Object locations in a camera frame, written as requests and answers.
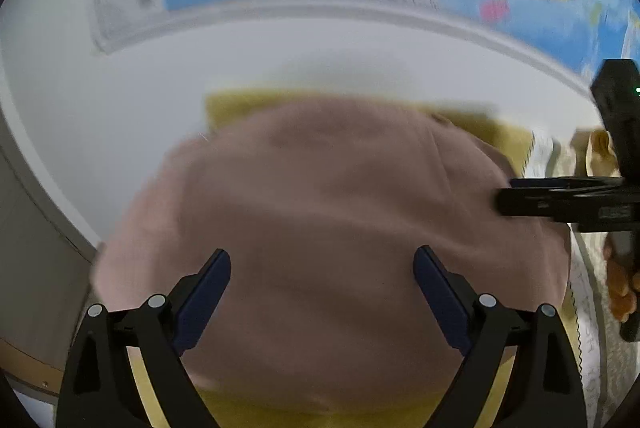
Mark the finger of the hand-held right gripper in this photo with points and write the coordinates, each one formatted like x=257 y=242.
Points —
x=535 y=203

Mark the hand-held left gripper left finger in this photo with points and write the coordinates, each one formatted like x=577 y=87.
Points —
x=202 y=303

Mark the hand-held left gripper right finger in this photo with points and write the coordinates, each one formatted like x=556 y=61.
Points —
x=440 y=303

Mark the pink garment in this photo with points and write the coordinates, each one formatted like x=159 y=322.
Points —
x=320 y=208

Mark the person's right hand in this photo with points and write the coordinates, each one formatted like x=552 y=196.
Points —
x=620 y=293

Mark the cream garment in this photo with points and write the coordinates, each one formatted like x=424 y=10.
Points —
x=597 y=152

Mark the printed blanket with zigzag border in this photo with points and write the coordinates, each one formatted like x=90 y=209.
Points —
x=585 y=288

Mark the mustard yellow cloth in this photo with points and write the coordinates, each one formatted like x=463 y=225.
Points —
x=240 y=105

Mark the wooden bed frame edge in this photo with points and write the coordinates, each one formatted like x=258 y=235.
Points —
x=30 y=373

